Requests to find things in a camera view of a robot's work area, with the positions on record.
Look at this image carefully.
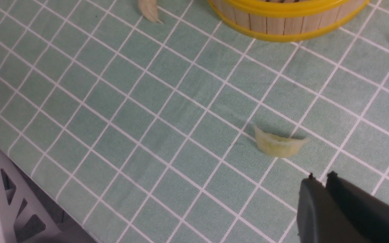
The white dumpling front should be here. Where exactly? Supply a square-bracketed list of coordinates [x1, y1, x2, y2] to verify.
[138, 0, 163, 24]

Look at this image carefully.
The white table frame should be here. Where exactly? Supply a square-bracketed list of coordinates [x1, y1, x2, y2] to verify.
[0, 150, 94, 243]

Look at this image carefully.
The green checkered tablecloth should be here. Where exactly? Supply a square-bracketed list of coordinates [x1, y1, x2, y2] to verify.
[0, 0, 389, 243]

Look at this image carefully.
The bamboo steamer tray yellow rim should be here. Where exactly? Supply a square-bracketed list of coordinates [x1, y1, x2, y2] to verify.
[208, 0, 369, 43]

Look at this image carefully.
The yellowish dumpling bottom edge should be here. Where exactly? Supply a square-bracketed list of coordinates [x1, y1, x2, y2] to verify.
[253, 126, 310, 158]

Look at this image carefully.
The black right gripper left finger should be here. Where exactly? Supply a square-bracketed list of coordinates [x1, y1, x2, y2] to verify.
[297, 174, 370, 243]

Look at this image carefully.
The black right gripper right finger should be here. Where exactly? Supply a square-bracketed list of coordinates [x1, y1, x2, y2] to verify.
[326, 172, 389, 243]

